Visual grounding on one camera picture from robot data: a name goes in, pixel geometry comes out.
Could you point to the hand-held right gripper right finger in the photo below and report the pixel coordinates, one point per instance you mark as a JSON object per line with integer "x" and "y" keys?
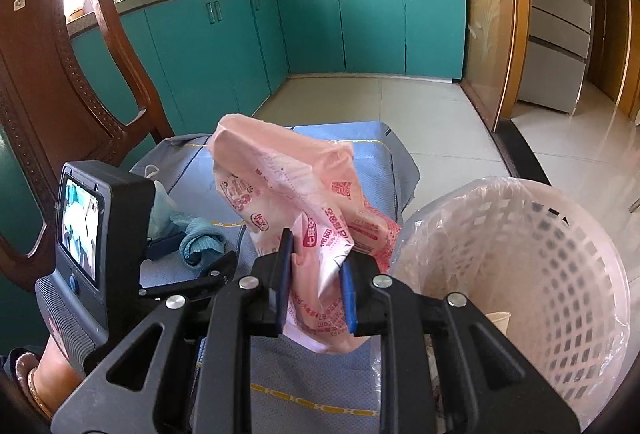
{"x": 349, "y": 299}

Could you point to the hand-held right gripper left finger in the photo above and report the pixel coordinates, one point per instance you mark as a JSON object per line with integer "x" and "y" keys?
{"x": 284, "y": 279}

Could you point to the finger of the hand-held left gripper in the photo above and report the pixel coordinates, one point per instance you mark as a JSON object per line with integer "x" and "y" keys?
{"x": 200, "y": 281}
{"x": 162, "y": 248}

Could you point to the teal cloth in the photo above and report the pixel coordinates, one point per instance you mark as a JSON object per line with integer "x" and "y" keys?
{"x": 200, "y": 236}

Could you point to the white plastic bag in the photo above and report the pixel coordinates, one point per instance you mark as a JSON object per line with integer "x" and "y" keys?
{"x": 161, "y": 204}

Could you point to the pink plastic bag red print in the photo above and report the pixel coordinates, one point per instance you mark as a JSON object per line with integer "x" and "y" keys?
{"x": 280, "y": 174}

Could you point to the white mesh waste basket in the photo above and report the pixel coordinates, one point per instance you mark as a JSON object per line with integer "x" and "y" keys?
{"x": 440, "y": 214}

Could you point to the white paper cup teal pattern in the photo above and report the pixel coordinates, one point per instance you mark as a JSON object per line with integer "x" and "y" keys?
{"x": 499, "y": 321}

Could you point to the white plastic mesh basket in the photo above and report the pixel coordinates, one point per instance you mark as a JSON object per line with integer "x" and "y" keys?
{"x": 550, "y": 264}

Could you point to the person's left forearm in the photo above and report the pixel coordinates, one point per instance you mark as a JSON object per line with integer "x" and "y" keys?
{"x": 55, "y": 364}

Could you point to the blue checked cloth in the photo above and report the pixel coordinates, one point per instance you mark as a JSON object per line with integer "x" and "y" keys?
{"x": 320, "y": 394}

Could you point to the brown wooden chair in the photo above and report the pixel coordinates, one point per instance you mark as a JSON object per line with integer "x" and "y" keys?
{"x": 30, "y": 114}

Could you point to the teal kitchen base cabinets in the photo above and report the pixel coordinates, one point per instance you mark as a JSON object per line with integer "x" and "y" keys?
{"x": 375, "y": 29}

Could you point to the wood framed glass sliding door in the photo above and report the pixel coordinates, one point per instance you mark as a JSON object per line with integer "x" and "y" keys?
{"x": 492, "y": 14}

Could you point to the silver refrigerator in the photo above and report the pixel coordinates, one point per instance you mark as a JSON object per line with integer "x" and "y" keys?
{"x": 560, "y": 14}

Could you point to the brown wooden door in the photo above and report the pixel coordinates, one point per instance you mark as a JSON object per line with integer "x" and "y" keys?
{"x": 607, "y": 39}

